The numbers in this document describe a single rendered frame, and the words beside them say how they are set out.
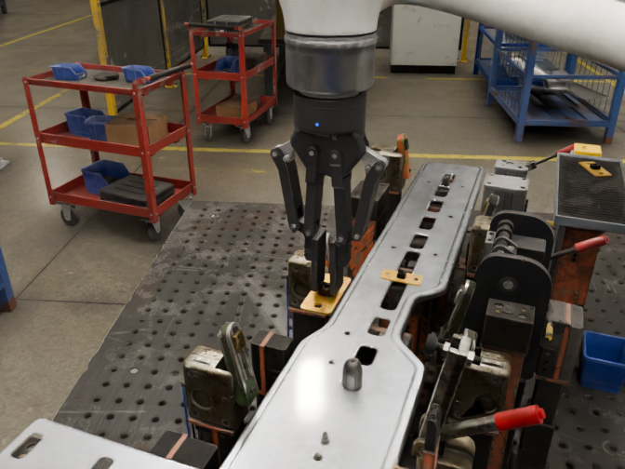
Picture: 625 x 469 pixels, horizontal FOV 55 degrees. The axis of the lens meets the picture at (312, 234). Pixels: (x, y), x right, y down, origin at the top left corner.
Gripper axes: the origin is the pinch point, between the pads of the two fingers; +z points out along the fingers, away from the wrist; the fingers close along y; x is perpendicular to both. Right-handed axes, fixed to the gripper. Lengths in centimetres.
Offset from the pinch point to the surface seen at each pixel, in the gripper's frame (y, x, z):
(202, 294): 61, -66, 59
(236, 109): 209, -374, 99
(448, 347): -15.0, 0.3, 8.2
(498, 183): -15, -77, 18
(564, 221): -28, -51, 13
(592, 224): -33, -51, 13
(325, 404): 2.5, -7.1, 29.1
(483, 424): -20.2, 0.6, 18.1
